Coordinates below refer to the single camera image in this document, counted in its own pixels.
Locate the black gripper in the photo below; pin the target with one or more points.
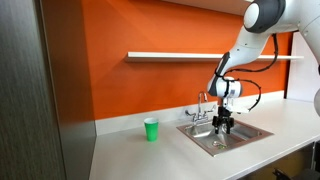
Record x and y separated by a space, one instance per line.
223 116

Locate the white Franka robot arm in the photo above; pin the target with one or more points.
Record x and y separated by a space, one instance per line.
266 30

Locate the stainless steel sink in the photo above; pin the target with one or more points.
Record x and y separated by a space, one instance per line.
200 131

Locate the chrome sink faucet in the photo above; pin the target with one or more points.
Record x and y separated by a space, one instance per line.
200 113

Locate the green plastic cup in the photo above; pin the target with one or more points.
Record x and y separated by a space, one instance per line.
151 130

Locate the black chair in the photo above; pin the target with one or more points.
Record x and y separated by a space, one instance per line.
300 175

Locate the white overhead shelf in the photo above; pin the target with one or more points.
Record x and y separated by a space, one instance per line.
213 6

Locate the dark wood cabinet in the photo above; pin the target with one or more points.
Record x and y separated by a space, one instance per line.
30 100

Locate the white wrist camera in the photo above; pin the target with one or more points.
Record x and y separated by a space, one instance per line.
240 108

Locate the white wall shelf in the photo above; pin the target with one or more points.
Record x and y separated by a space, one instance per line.
166 56

